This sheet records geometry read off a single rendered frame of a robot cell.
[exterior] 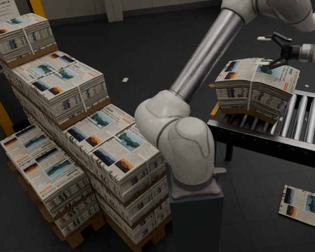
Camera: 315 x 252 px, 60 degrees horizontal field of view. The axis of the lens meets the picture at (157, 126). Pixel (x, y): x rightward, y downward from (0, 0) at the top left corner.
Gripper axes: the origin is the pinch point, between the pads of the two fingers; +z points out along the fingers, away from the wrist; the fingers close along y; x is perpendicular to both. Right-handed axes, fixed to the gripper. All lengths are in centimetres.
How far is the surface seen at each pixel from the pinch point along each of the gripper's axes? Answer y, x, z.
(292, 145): 40, -26, -25
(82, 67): 4, -32, 104
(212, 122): 36.3, -23.8, 19.2
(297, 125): 39.4, -8.6, -25.4
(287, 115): 38.6, -0.8, -18.9
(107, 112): 29, -43, 83
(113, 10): 59, 310, 350
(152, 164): 40, -65, 38
